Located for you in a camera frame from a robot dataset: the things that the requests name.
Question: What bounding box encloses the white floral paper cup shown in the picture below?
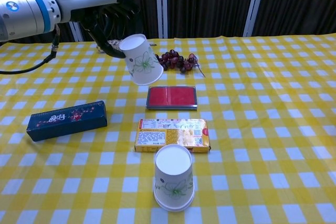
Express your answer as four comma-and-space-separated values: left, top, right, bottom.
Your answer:
153, 144, 196, 210
119, 34, 164, 86

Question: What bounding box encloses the yellow white checkered tablecloth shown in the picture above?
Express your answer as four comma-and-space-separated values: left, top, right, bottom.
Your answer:
0, 33, 336, 224

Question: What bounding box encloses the dark red grape bunch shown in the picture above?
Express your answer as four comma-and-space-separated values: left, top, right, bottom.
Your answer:
155, 49, 207, 78

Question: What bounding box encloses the dark blue long box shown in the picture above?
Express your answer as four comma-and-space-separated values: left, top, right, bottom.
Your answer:
26, 100, 108, 143

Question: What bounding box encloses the red ink pad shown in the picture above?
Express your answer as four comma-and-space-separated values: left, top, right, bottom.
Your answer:
145, 86, 198, 111

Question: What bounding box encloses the yellow printed carton box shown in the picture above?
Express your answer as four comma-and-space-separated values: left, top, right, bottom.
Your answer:
134, 118, 212, 154

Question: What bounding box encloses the white screen frame post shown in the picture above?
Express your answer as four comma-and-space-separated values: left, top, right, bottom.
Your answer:
51, 0, 84, 42
243, 0, 268, 37
155, 0, 169, 39

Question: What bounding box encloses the coiled braided rope bundle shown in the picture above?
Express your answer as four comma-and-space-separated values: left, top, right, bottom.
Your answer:
96, 39, 158, 55

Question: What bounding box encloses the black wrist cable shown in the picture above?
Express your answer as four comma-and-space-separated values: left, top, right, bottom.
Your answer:
0, 23, 60, 75

